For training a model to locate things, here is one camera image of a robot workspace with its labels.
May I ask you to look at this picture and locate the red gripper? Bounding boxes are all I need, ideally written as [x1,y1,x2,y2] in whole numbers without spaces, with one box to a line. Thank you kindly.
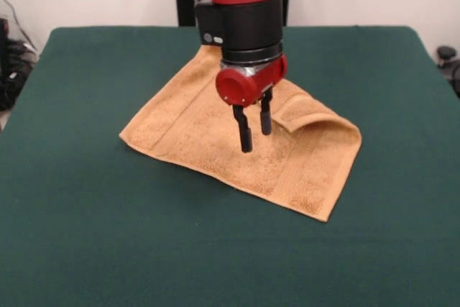
[214,53,288,153]

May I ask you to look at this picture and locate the tan terry towel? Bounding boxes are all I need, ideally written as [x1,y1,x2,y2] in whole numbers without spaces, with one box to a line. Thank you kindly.
[119,45,362,224]

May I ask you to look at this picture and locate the dark green table cloth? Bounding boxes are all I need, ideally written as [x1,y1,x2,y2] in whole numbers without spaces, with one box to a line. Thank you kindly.
[0,25,460,307]

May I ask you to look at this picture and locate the black equipment pile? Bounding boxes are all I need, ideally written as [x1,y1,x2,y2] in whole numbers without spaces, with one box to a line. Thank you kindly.
[0,17,39,112]

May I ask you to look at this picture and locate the thin dark cables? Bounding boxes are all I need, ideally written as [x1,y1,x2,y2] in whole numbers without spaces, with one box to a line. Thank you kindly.
[0,0,37,49]

